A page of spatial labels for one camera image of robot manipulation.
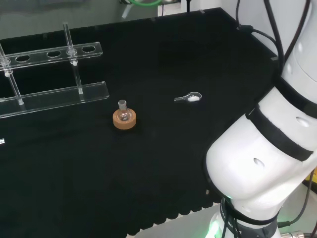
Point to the black cloth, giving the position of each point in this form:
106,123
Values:
153,64

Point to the clear funnel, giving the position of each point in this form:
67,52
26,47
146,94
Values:
192,97

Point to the clear cloth clip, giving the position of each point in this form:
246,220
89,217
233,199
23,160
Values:
202,11

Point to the clear plastic tube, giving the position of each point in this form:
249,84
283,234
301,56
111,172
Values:
126,12

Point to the round-bottom glass flask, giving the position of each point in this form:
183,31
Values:
122,114

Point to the white label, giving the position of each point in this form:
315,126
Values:
1,141

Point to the clear funnel stand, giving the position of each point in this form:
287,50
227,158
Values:
57,99

